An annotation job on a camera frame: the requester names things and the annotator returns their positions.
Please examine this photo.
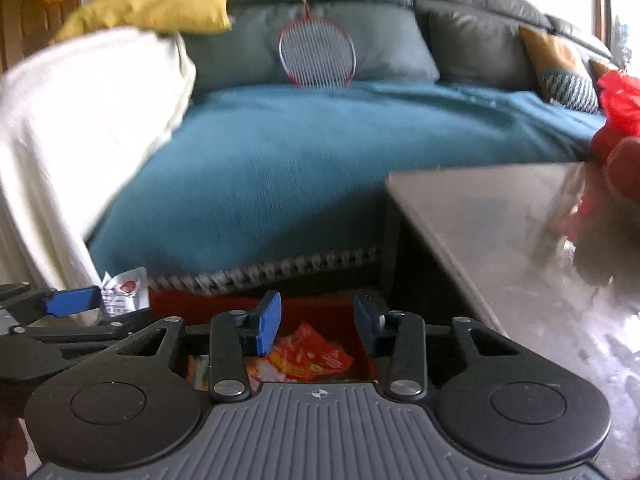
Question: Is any window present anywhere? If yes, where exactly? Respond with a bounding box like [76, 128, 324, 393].
[587, 0, 640, 61]

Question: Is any red badminton racket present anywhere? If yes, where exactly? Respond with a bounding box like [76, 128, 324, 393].
[278, 0, 357, 88]

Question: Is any red cardboard box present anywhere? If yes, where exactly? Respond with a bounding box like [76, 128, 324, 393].
[149, 287, 388, 393]

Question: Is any wooden door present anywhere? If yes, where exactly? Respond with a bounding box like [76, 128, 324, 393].
[0, 0, 83, 73]

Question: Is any teal blanket houndstooth trim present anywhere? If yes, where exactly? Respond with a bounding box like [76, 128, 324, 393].
[87, 80, 608, 296]

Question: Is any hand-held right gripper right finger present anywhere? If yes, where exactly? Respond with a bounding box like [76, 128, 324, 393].
[353, 294, 548, 403]

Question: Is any white snack pouch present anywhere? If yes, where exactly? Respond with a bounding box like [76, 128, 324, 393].
[101, 266, 151, 317]

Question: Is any dark coffee table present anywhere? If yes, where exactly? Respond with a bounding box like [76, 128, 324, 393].
[385, 160, 640, 480]

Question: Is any red and yellow snack packet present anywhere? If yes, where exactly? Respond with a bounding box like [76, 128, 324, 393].
[247, 322, 355, 395]

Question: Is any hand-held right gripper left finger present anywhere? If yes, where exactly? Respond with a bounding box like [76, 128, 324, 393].
[87, 290, 282, 403]

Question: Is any white blanket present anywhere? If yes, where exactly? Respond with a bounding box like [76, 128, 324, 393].
[0, 27, 197, 326]

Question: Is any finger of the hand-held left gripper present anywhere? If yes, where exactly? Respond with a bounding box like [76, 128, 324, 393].
[12, 307, 153, 343]
[0, 282, 102, 325]

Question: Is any small yellow throw pillow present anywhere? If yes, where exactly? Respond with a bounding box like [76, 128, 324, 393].
[587, 58, 621, 83]

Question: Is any yellow patterned throw pillow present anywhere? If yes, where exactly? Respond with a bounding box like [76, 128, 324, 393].
[517, 25, 601, 113]

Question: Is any red apple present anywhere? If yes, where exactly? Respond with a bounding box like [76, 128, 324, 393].
[605, 136, 640, 198]

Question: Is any green-grey sofa cushion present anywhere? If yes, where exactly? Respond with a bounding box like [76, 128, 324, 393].
[182, 2, 441, 93]

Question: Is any yellow cloth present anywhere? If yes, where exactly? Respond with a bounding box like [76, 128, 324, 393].
[52, 0, 233, 43]

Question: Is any dark grey sofa cushion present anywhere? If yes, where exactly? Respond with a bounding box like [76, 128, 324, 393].
[429, 10, 546, 92]

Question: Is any red plastic bag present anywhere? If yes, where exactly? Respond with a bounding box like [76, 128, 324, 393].
[557, 70, 640, 241]

